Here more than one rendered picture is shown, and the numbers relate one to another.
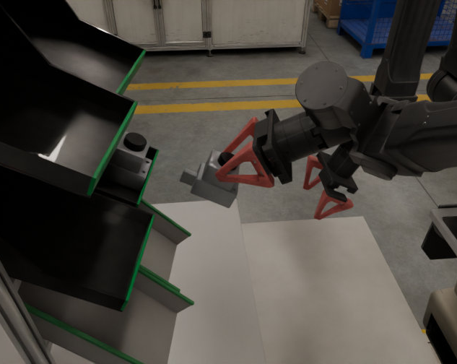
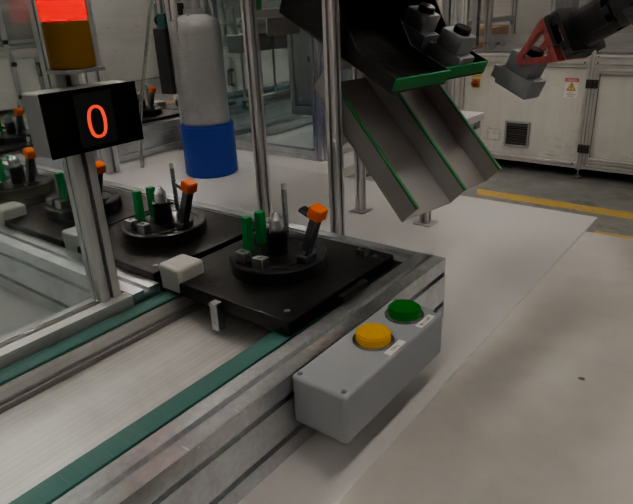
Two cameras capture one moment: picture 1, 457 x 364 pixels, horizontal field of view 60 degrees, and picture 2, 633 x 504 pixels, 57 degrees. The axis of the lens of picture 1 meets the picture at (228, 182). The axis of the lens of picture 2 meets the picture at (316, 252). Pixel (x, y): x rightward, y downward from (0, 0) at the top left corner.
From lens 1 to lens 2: 0.68 m
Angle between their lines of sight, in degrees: 41
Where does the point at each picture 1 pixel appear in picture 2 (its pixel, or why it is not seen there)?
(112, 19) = (589, 125)
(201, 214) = (545, 216)
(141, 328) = (411, 182)
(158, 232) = (471, 161)
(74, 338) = (360, 132)
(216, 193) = (514, 80)
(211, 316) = (494, 264)
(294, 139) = (585, 12)
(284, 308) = (579, 282)
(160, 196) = not seen: hidden behind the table
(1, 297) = (331, 54)
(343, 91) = not seen: outside the picture
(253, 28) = not seen: outside the picture
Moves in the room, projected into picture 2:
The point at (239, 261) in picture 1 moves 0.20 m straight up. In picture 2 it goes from (557, 247) to (570, 145)
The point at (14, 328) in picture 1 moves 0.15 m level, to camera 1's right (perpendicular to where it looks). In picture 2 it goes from (330, 93) to (408, 99)
